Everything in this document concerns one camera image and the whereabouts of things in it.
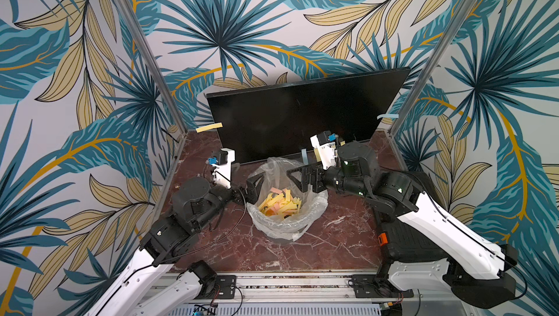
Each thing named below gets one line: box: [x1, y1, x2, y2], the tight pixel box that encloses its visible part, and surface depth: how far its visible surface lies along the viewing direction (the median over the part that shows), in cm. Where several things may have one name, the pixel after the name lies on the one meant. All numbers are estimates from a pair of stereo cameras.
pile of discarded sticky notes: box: [257, 187, 303, 219], surface depth 88 cm
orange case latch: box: [377, 232, 388, 247], surface depth 81 cm
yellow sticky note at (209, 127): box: [195, 122, 224, 134], surface depth 65 cm
